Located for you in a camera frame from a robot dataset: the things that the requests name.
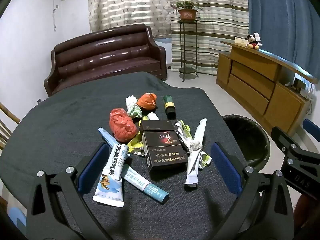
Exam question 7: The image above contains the metal plant stand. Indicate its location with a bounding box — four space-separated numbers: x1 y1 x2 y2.
177 20 200 82

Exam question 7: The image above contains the long white knotted wrapper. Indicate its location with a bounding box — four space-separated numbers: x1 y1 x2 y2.
184 118 212 187

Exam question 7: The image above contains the potted plant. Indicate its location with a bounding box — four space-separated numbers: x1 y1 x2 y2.
171 0 204 21

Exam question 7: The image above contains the black trash bin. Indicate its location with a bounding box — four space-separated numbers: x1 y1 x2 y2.
222 114 271 172

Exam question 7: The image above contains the blue-tipped stick packet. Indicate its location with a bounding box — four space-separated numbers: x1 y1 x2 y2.
121 165 168 203

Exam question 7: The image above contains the dark grey tablecloth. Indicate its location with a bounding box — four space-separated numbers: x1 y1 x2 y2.
0 71 288 240

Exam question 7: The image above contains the beige patterned curtain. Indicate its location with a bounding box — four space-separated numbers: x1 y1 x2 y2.
88 0 173 39

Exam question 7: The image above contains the white yellow-green wrapper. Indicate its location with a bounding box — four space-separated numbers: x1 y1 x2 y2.
174 120 212 168

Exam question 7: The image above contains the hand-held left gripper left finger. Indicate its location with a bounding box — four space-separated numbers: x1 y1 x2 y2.
26 142 118 240

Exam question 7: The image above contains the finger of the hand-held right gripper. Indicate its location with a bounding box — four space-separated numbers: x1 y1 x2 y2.
303 119 320 136
271 126 320 165

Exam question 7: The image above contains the plain white stick packet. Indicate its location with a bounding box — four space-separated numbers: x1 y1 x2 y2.
142 112 159 122

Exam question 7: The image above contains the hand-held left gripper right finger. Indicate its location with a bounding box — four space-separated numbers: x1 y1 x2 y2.
210 142 294 240

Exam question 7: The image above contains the wall cable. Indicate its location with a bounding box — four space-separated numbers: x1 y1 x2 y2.
52 0 59 32

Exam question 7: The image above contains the yellow knotted wrapper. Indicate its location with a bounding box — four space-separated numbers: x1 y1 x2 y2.
127 132 147 157

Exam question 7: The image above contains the white and green wrapper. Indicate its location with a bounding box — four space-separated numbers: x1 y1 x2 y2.
125 95 142 118

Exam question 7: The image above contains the dark green small bottle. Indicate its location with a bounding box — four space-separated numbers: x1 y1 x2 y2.
163 95 177 119

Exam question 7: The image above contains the mouse plush toy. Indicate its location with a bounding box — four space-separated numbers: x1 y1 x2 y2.
246 32 263 50

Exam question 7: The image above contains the wooden cabinet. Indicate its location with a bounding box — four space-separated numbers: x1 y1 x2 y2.
216 40 314 137

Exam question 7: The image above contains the brown leather sofa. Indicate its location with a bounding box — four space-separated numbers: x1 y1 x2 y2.
44 23 167 97

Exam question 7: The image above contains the red plastic bag ball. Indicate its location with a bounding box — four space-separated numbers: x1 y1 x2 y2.
109 108 138 142

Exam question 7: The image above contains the black cigarette box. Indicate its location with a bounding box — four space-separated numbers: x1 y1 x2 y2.
139 120 188 173

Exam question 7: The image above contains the wooden chair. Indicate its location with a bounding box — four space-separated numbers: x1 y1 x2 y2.
0 102 20 150

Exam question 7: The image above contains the white and blue sachet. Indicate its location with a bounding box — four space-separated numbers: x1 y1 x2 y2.
92 144 129 207

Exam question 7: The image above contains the blue curtain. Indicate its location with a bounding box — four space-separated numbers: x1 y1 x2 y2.
245 0 320 78

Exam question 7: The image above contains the striped curtain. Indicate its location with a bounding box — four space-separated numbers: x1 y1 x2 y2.
168 0 250 76

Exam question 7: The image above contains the orange plastic bag ball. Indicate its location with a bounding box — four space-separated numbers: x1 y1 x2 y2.
137 93 157 110

